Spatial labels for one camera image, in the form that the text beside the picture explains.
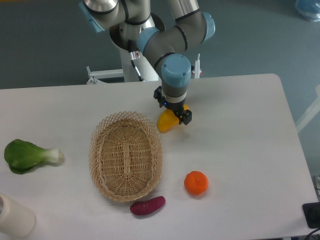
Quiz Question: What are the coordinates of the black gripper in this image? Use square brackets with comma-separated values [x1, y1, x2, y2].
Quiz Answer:
[153, 86, 193, 125]

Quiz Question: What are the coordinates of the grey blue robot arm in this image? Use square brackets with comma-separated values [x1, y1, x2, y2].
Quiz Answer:
[79, 0, 216, 125]

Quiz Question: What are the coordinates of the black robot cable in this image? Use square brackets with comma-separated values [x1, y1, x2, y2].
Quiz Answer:
[127, 39, 146, 83]

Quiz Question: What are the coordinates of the black device at edge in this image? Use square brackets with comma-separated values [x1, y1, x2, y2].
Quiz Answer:
[302, 202, 320, 229]

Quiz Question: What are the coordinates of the purple sweet potato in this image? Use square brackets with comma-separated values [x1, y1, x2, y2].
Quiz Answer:
[130, 196, 166, 216]

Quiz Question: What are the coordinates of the yellow mango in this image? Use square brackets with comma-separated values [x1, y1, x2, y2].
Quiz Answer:
[156, 109, 179, 134]

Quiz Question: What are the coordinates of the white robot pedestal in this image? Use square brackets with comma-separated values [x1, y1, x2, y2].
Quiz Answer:
[86, 13, 203, 85]

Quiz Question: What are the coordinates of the orange tangerine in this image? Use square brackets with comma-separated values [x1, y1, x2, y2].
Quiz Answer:
[184, 170, 209, 196]

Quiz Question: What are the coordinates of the cream cylindrical bottle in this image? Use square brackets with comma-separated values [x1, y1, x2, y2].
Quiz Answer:
[0, 193, 36, 238]

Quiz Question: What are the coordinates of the white frame leg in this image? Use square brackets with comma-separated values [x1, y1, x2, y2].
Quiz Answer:
[295, 85, 320, 134]

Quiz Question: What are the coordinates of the green bok choy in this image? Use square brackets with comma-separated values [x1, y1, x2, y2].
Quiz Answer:
[4, 139, 64, 175]

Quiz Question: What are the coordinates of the woven wicker basket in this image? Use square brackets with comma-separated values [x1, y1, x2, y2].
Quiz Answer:
[89, 111, 163, 203]

